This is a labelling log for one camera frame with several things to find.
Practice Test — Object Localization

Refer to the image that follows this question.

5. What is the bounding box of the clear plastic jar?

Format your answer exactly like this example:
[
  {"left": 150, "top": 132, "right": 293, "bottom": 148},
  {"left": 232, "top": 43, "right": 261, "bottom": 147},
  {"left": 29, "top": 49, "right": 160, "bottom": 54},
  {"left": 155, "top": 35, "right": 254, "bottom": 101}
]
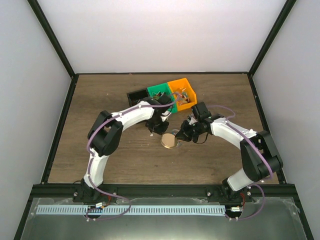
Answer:
[{"left": 171, "top": 129, "right": 182, "bottom": 148}]

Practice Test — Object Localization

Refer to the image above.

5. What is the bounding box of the green candy bin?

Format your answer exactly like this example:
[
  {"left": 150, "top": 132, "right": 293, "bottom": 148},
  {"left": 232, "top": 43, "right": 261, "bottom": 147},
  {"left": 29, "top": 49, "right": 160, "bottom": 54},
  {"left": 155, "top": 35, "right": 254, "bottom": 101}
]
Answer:
[{"left": 147, "top": 82, "right": 176, "bottom": 101}]

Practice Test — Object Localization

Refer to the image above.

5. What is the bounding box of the cream jar lid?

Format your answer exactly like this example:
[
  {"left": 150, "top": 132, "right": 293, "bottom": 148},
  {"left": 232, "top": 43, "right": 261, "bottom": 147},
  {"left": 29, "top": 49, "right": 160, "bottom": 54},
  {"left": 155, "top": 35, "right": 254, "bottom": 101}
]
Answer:
[{"left": 160, "top": 133, "right": 175, "bottom": 149}]

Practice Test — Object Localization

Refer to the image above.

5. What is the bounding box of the orange candy bin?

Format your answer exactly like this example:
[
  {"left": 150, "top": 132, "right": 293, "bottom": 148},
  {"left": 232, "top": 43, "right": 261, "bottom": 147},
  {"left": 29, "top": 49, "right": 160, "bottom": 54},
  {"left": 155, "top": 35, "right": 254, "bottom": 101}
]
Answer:
[{"left": 167, "top": 78, "right": 198, "bottom": 112}]

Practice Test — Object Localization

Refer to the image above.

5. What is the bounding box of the black candy bin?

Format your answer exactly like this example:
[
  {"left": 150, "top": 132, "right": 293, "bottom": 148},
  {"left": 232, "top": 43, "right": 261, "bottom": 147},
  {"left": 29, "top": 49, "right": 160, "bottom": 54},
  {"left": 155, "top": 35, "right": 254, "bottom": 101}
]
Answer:
[{"left": 126, "top": 88, "right": 150, "bottom": 107}]

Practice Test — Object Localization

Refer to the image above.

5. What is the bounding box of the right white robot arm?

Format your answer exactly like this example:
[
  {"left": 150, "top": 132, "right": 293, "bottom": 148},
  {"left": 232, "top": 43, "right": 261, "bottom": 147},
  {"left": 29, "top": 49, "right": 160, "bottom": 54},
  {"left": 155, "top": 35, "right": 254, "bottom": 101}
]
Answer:
[{"left": 175, "top": 102, "right": 283, "bottom": 202}]

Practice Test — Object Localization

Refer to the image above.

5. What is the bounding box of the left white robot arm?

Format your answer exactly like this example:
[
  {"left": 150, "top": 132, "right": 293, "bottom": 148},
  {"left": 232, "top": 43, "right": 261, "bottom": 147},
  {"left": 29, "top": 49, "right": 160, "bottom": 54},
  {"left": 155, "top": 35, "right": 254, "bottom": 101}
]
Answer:
[{"left": 80, "top": 95, "right": 176, "bottom": 202}]

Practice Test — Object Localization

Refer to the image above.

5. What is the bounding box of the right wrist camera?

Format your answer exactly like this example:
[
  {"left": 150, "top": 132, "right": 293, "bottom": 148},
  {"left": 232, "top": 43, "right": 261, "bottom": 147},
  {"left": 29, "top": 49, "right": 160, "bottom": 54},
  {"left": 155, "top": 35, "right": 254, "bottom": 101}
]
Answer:
[{"left": 187, "top": 114, "right": 198, "bottom": 125}]

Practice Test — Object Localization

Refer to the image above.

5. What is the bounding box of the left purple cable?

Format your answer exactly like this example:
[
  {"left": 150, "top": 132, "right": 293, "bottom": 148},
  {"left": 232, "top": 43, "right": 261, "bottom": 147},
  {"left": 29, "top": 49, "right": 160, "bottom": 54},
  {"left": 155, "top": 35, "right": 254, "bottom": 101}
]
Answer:
[{"left": 85, "top": 91, "right": 185, "bottom": 222}]

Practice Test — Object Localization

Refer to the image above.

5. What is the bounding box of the purple cable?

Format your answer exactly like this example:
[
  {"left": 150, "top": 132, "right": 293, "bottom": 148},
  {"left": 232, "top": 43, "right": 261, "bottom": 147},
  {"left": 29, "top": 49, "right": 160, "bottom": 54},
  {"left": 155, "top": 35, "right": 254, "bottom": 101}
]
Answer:
[
  {"left": 85, "top": 91, "right": 185, "bottom": 222},
  {"left": 206, "top": 104, "right": 274, "bottom": 221}
]

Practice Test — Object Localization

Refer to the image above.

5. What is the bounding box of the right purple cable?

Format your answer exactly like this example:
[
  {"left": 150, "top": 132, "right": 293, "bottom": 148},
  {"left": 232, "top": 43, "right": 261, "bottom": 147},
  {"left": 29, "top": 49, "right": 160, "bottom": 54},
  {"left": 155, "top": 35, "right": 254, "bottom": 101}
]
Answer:
[{"left": 206, "top": 104, "right": 274, "bottom": 221}]

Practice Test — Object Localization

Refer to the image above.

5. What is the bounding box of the light blue slotted rail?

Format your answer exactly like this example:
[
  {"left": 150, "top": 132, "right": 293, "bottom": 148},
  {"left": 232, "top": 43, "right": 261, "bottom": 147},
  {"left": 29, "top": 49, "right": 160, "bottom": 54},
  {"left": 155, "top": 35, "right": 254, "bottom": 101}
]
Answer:
[{"left": 36, "top": 204, "right": 226, "bottom": 216}]

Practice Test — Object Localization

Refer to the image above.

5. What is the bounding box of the black front frame beam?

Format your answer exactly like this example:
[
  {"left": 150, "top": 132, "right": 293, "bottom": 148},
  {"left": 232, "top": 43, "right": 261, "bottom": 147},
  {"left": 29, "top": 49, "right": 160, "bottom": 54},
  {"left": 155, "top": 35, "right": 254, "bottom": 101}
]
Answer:
[{"left": 30, "top": 183, "right": 298, "bottom": 202}]

